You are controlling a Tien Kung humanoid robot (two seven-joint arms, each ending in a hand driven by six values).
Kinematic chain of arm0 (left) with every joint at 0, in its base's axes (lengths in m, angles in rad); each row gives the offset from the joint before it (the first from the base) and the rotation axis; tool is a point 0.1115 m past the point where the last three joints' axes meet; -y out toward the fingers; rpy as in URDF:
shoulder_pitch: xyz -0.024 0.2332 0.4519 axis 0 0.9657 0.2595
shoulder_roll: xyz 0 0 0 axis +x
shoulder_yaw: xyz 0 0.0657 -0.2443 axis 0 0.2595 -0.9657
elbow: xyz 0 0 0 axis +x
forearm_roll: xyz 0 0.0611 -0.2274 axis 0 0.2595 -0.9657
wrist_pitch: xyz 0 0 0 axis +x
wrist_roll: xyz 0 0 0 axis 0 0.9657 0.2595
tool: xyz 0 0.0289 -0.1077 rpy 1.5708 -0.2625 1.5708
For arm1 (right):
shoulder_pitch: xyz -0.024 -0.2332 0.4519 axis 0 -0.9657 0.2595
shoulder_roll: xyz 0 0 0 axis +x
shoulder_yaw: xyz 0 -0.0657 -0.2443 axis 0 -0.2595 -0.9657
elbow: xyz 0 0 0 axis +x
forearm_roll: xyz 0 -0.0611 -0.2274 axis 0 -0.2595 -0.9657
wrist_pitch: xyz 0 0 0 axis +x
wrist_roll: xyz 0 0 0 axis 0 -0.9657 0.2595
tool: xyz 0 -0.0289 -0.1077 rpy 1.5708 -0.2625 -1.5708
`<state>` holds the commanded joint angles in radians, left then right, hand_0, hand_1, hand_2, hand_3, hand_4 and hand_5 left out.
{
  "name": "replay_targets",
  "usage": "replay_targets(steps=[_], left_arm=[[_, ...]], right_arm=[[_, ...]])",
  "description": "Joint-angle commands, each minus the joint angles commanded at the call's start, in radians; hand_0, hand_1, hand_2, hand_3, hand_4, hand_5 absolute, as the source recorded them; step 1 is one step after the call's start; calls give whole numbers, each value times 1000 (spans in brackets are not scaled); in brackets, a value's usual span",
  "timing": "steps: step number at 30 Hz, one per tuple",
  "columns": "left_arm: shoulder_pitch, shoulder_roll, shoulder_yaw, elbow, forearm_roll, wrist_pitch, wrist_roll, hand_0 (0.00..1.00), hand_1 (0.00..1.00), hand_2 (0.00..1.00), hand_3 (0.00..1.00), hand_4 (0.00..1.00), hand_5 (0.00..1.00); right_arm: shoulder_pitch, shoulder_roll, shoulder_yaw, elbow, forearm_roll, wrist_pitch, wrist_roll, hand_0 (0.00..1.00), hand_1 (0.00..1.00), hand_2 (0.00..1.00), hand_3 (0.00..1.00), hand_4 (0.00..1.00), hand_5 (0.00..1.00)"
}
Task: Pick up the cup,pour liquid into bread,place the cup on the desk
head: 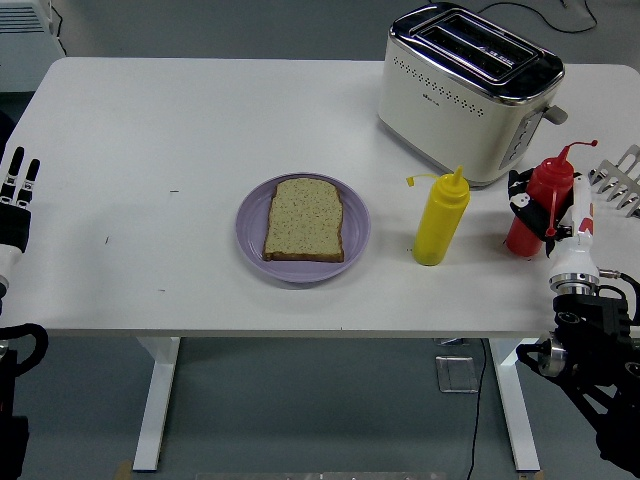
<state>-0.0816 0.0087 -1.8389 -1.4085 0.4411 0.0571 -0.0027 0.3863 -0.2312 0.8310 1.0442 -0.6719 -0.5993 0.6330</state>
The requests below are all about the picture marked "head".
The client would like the thin black looped cable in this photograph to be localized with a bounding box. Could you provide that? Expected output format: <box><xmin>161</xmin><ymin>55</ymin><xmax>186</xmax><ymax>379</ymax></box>
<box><xmin>472</xmin><ymin>0</ymin><xmax>599</xmax><ymax>36</ymax></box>

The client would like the silver metal rack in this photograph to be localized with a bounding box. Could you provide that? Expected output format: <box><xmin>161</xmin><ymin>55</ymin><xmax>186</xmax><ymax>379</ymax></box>
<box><xmin>588</xmin><ymin>144</ymin><xmax>640</xmax><ymax>219</ymax></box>

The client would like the red squeeze bottle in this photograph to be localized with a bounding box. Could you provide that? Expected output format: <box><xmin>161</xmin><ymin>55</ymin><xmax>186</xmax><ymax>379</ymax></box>
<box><xmin>504</xmin><ymin>139</ymin><xmax>599</xmax><ymax>259</ymax></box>

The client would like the black appliance cord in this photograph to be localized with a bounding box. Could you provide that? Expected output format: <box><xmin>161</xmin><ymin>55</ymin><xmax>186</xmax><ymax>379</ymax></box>
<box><xmin>48</xmin><ymin>0</ymin><xmax>69</xmax><ymax>57</ymax></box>

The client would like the white ribbed appliance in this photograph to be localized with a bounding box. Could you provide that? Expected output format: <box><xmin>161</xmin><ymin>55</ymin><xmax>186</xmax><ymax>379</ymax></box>
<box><xmin>0</xmin><ymin>0</ymin><xmax>67</xmax><ymax>94</ymax></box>

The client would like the slice of bread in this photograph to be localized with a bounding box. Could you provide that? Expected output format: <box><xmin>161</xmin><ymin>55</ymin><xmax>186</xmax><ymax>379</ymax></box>
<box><xmin>262</xmin><ymin>177</ymin><xmax>346</xmax><ymax>263</ymax></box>

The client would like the cream and chrome toaster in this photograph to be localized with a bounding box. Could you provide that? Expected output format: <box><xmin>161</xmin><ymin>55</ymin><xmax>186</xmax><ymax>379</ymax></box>
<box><xmin>377</xmin><ymin>2</ymin><xmax>569</xmax><ymax>189</ymax></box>

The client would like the purple round plate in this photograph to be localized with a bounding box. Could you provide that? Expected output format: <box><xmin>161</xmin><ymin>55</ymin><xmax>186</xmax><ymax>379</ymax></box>
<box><xmin>235</xmin><ymin>172</ymin><xmax>372</xmax><ymax>285</ymax></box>

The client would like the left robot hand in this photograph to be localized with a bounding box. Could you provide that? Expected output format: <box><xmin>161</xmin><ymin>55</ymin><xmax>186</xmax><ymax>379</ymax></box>
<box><xmin>0</xmin><ymin>146</ymin><xmax>42</xmax><ymax>282</ymax></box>

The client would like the black floor cable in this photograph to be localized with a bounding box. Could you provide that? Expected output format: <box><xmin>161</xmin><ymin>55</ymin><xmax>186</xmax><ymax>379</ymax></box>
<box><xmin>466</xmin><ymin>339</ymin><xmax>489</xmax><ymax>480</ymax></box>

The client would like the white table leg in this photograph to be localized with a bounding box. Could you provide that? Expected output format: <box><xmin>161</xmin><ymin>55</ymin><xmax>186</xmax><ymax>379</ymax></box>
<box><xmin>488</xmin><ymin>338</ymin><xmax>542</xmax><ymax>473</ymax></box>
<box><xmin>132</xmin><ymin>337</ymin><xmax>182</xmax><ymax>474</ymax></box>

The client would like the silver floor socket plate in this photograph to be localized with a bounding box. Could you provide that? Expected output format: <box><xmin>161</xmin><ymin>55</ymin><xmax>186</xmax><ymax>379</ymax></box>
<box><xmin>434</xmin><ymin>354</ymin><xmax>480</xmax><ymax>395</ymax></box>

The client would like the yellow squeeze bottle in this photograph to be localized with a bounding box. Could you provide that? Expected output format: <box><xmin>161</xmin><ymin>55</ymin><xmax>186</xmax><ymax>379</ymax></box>
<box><xmin>405</xmin><ymin>165</ymin><xmax>472</xmax><ymax>267</ymax></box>

